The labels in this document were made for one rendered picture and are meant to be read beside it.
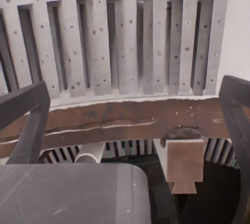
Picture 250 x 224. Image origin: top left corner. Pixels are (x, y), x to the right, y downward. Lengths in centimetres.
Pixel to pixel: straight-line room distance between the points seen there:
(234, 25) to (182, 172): 16
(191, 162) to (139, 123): 7
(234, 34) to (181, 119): 10
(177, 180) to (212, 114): 8
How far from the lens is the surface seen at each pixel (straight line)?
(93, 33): 21
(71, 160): 74
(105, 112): 25
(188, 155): 26
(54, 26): 22
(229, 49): 27
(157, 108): 25
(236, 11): 27
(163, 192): 167
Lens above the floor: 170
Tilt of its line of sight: 81 degrees down
